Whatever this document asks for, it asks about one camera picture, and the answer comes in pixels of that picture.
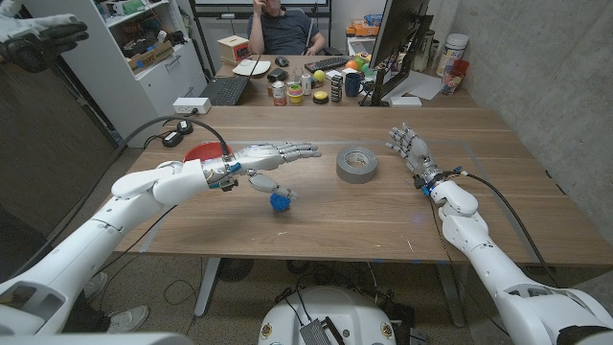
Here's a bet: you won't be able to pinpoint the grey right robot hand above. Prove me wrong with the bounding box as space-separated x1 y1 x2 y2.
385 122 441 181

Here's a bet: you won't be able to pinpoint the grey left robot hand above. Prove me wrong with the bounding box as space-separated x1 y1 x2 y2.
228 142 323 200

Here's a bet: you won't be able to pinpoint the blue spiky stress ball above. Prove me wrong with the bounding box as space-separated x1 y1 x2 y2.
269 191 292 213

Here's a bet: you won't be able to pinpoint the red bowl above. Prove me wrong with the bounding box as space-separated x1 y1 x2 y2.
182 141 235 164

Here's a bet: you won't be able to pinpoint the printed tin can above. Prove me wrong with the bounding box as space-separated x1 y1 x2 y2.
271 80 287 107

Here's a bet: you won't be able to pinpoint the white paper sheets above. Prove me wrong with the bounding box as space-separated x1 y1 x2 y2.
382 70 444 102

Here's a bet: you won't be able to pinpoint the black laptop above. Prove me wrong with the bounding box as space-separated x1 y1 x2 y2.
198 52 262 107

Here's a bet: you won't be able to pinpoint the printed plastic cup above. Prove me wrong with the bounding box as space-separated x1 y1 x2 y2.
441 70 464 96

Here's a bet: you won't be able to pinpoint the white power strip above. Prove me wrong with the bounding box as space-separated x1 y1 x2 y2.
171 97 213 115

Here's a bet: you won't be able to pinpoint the white flat disc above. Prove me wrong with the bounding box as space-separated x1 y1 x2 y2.
232 58 272 78

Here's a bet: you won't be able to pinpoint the blue mug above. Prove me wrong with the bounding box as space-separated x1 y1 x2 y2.
344 72 365 99

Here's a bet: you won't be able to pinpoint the red cup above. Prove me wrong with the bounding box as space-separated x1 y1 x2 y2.
449 58 471 85

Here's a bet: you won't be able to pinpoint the white canister with blue label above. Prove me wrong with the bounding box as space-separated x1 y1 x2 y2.
435 33 470 78

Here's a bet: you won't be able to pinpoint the wooden box with red print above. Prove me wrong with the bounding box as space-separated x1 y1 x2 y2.
216 34 252 66

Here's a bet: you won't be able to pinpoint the black keyboard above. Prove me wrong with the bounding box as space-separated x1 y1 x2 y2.
304 56 353 74

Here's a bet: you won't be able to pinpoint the round floor fan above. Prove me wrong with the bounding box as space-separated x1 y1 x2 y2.
217 257 255 283

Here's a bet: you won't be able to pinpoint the white shelf cabinet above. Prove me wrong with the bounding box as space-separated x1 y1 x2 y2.
23 0 208 149

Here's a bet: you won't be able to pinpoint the seated person in dark shirt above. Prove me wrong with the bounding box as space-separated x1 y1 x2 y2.
247 0 328 57

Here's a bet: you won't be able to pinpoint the black computer monitor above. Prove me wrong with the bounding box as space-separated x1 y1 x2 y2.
359 0 435 107

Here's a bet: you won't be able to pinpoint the orange toy vehicle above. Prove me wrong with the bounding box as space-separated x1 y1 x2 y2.
346 18 379 38

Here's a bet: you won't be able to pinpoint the grey table leg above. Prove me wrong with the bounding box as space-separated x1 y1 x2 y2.
193 257 222 318
435 262 466 329

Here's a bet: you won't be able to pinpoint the cardboard box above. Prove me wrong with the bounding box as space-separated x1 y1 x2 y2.
126 40 175 74

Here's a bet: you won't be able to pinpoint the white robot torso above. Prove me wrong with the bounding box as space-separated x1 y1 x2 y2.
258 286 397 345

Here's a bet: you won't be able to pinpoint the white sneaker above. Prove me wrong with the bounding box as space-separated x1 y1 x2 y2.
105 305 150 334
83 271 110 302

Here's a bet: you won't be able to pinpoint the dark trouser leg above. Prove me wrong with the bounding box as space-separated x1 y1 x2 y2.
61 287 111 334

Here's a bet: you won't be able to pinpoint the black white teleoperation glove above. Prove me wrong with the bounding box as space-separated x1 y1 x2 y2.
0 12 90 74

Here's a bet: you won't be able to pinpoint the grey duct tape roll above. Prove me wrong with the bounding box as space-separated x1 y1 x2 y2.
335 146 379 185

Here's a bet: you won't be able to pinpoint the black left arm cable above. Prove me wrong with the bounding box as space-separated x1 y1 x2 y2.
9 115 234 279

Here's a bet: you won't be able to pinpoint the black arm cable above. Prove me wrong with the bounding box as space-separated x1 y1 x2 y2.
9 115 234 279
447 170 561 289

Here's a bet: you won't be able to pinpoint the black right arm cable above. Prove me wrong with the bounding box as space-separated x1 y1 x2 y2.
447 170 561 289

